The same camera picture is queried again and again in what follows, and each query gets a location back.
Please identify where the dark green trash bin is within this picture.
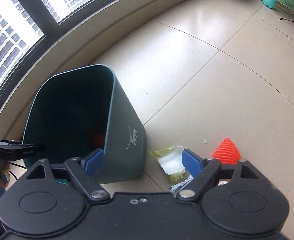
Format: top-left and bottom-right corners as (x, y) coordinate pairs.
(23, 64), (146, 184)

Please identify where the silver foil wrapper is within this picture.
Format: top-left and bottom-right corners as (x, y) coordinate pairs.
(168, 175), (193, 196)

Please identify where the black window frame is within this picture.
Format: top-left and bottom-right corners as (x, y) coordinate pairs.
(0, 0), (116, 109)

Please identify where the orange foam fruit net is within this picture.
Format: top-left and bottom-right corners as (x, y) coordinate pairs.
(212, 138), (242, 165)

